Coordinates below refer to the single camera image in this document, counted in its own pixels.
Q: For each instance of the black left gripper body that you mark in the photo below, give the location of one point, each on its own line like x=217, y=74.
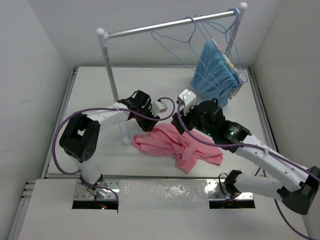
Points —
x=147, y=112

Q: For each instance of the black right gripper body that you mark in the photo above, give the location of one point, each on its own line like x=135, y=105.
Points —
x=191, y=119

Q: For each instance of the pink t shirt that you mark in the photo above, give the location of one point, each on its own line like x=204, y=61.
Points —
x=165, y=140

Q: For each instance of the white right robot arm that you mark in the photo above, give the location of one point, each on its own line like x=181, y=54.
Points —
x=290, y=183

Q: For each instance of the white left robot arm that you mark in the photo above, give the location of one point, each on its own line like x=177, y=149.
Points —
x=80, y=136

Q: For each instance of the blue t shirt on hanger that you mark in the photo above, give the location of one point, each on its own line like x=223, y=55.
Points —
x=212, y=78

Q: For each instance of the patterned white garment on hanger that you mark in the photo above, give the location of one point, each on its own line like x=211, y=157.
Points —
x=232, y=69

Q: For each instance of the blue hanger at rack end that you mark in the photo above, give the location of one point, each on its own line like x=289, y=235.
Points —
x=232, y=32

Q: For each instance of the white clothes rack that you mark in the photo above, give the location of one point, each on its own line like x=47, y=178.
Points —
x=210, y=26

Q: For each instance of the white foreground cover board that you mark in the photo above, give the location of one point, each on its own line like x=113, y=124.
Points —
x=151, y=210

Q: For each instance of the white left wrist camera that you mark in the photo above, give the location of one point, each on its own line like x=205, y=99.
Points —
x=158, y=107

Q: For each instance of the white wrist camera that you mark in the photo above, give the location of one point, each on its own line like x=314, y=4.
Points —
x=158, y=107
x=188, y=98

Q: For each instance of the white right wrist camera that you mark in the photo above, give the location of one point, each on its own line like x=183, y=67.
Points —
x=188, y=98

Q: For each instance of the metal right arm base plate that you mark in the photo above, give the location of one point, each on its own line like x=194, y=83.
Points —
x=216, y=194

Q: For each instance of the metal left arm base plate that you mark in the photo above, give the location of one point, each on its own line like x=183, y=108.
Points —
x=83, y=193

